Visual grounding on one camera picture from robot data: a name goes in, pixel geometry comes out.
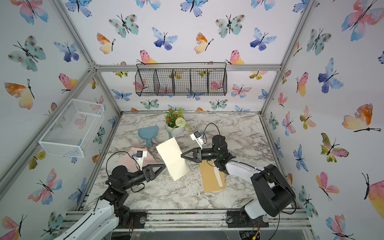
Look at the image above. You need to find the white letter paper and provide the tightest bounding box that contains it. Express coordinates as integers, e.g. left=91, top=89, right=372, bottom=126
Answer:
left=214, top=167, right=223, bottom=188

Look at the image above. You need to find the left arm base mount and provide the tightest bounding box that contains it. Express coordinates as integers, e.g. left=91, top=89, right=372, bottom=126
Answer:
left=117, top=211, right=148, bottom=230

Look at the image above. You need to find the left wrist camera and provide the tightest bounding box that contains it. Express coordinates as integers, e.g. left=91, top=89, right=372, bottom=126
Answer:
left=133, top=151, right=148, bottom=170

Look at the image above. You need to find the pink envelope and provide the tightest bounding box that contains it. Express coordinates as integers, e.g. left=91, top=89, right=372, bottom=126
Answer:
left=119, top=148, right=158, bottom=173

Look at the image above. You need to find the potted artificial flower plant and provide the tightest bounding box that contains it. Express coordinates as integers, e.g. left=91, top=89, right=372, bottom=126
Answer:
left=165, top=107, right=192, bottom=138

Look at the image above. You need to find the brown kraft envelope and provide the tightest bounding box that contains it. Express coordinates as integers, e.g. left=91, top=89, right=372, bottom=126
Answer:
left=200, top=161, right=226, bottom=193

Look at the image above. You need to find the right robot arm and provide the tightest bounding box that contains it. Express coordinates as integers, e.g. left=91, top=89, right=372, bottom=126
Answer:
left=181, top=131, right=296, bottom=220

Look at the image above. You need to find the blue dustpan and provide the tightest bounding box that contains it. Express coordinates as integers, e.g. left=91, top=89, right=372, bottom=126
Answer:
left=138, top=126, right=159, bottom=148

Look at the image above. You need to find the black wire wall basket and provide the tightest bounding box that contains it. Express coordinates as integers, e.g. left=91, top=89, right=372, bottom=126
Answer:
left=134, top=62, right=228, bottom=98

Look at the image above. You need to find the white mesh wall basket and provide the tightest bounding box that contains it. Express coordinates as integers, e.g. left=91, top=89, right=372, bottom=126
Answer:
left=39, top=99, right=105, bottom=158

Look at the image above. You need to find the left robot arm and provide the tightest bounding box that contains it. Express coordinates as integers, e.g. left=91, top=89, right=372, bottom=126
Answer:
left=56, top=164, right=166, bottom=240

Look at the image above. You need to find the cream letter paper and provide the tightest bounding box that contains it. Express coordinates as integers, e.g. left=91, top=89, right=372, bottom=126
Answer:
left=156, top=138, right=189, bottom=181

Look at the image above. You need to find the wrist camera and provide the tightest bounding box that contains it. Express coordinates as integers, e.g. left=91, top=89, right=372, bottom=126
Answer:
left=133, top=151, right=148, bottom=170
left=190, top=131, right=206, bottom=150

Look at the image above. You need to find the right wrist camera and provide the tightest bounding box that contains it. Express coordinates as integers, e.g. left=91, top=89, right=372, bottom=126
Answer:
left=190, top=131, right=206, bottom=150

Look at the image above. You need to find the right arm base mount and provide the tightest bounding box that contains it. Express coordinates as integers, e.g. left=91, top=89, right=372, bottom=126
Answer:
left=226, top=210, right=269, bottom=229

